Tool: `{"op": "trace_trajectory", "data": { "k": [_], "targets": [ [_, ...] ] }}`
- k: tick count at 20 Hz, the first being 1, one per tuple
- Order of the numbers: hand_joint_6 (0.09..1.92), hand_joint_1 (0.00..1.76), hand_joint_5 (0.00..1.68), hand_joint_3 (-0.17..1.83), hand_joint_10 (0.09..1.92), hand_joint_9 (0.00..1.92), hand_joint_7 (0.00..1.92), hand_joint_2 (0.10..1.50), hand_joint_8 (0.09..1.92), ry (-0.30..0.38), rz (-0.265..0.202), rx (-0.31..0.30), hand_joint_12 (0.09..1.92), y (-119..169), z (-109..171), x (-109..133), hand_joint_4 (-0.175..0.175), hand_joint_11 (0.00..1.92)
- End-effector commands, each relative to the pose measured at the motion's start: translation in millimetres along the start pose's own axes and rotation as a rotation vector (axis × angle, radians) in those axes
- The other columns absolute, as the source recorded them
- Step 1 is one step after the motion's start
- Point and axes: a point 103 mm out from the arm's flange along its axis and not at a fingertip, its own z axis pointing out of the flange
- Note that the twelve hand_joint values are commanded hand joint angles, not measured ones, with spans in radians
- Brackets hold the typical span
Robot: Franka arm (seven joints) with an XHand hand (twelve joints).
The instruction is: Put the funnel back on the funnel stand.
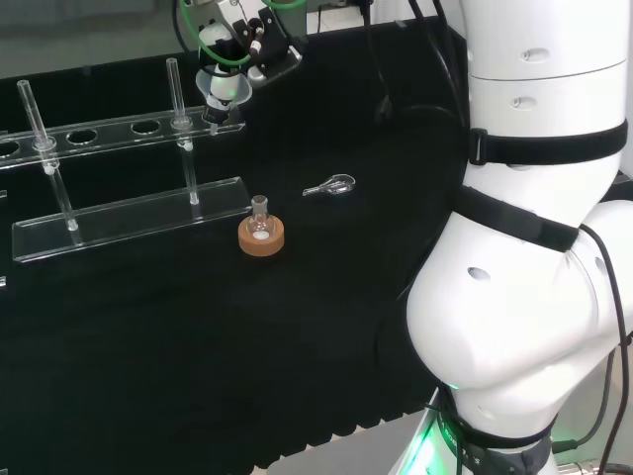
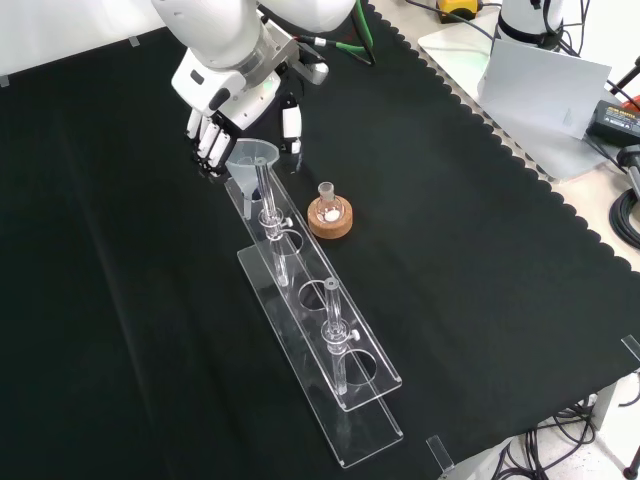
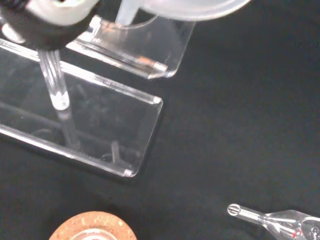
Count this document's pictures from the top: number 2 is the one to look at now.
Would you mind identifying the green cable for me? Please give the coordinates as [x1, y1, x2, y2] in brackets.
[294, 0, 379, 66]

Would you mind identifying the small round-bottom glass flask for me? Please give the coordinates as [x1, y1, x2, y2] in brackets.
[314, 181, 345, 225]

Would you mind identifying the black cable bundle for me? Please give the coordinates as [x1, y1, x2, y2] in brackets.
[492, 389, 640, 480]

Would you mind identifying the yellow stop button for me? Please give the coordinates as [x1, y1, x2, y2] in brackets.
[434, 0, 484, 24]

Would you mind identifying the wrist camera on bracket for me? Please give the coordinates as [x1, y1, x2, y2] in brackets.
[272, 29, 331, 87]

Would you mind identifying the black bench cloth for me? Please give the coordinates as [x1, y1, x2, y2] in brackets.
[0, 0, 640, 480]

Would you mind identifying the cork ring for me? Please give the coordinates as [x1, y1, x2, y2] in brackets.
[306, 197, 355, 240]

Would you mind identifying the grey sheet panel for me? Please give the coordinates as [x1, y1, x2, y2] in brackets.
[478, 38, 613, 141]

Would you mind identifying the pale base board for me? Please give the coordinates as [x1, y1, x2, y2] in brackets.
[417, 9, 622, 184]

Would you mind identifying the black power adapter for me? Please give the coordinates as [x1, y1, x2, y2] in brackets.
[585, 98, 640, 147]

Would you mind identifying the black tripod leg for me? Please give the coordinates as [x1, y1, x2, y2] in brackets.
[608, 53, 640, 99]

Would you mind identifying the coiled black cable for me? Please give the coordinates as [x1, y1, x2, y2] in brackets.
[608, 188, 640, 251]

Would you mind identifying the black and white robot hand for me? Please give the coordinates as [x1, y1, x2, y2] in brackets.
[171, 49, 304, 177]

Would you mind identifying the clear acrylic funnel stand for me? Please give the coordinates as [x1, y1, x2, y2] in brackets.
[223, 157, 405, 470]

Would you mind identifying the clear plastic funnel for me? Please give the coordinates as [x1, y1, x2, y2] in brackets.
[225, 138, 280, 221]

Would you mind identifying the black stop button cable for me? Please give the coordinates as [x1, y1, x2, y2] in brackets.
[403, 0, 502, 44]

